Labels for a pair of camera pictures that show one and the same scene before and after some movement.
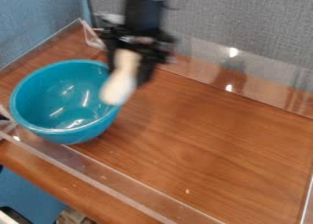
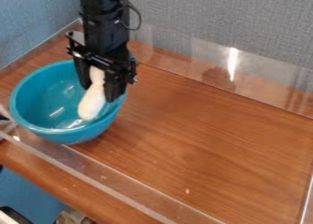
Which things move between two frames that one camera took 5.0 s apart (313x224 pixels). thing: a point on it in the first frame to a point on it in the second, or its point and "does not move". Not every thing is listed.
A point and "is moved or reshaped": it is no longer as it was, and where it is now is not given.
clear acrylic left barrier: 64,46 does not move
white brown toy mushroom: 119,86 is moved or reshaped
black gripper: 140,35 to 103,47
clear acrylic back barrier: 271,80 does not move
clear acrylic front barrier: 143,195 does not move
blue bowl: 56,103 does not move
